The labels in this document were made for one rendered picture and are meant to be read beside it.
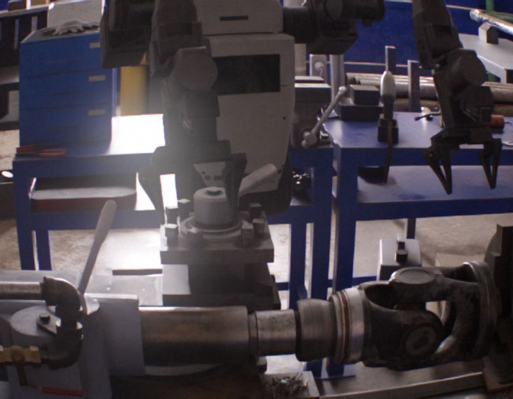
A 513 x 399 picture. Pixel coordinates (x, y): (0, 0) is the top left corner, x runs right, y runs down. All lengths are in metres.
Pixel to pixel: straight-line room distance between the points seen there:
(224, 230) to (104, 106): 1.71
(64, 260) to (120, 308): 3.23
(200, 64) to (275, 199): 0.70
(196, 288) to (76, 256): 3.04
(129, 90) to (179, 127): 5.44
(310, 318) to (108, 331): 0.26
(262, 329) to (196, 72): 0.34
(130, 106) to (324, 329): 5.61
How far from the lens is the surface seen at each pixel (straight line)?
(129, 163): 2.89
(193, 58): 1.21
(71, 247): 4.52
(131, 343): 1.12
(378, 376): 3.28
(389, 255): 3.43
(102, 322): 1.12
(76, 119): 3.05
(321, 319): 1.15
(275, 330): 1.15
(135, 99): 6.67
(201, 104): 1.18
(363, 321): 1.15
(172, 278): 1.42
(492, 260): 1.24
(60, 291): 0.98
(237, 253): 1.34
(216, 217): 1.37
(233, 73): 1.75
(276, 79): 1.78
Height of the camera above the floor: 1.62
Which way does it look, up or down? 18 degrees down
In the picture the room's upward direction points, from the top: straight up
